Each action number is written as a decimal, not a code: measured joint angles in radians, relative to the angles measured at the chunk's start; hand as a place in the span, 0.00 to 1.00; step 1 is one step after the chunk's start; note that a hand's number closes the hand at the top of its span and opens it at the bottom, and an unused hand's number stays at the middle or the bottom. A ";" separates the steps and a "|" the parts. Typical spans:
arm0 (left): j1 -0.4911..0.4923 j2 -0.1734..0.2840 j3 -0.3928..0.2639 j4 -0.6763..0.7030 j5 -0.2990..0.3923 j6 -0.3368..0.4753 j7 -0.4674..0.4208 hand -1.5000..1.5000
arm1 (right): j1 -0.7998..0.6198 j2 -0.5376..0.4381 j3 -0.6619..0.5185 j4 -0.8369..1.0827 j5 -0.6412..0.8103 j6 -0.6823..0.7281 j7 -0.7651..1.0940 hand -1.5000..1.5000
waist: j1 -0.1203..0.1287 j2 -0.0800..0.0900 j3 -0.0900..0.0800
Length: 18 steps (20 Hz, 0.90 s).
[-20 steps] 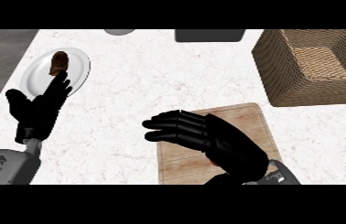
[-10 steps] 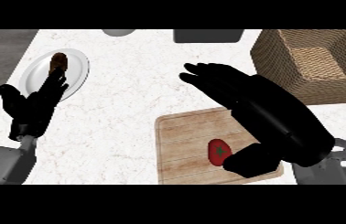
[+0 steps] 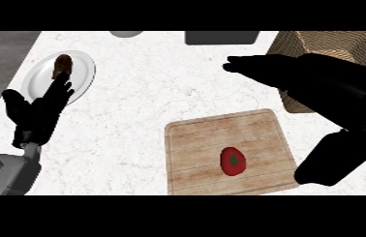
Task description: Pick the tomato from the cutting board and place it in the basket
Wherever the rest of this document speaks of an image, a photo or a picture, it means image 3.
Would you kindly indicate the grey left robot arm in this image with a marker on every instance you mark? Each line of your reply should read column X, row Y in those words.
column 17, row 173

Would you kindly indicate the red tomato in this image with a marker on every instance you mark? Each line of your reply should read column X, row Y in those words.
column 231, row 161

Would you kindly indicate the dark grey rectangular appliance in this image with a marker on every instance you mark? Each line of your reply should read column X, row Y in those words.
column 221, row 37

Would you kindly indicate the white plate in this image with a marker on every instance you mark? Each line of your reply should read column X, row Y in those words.
column 39, row 79

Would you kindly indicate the wooden cutting board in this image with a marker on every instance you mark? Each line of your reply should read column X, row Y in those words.
column 228, row 150

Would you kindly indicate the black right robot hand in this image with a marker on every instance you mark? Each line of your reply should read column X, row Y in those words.
column 318, row 86

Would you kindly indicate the grey round object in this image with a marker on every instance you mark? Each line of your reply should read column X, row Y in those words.
column 125, row 33

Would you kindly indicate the wicker basket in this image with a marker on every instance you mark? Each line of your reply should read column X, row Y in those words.
column 333, row 45

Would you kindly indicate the brown chocolate cupcake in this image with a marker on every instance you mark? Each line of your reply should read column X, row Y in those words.
column 62, row 65

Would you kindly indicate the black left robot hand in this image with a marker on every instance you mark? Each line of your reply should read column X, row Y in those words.
column 36, row 108

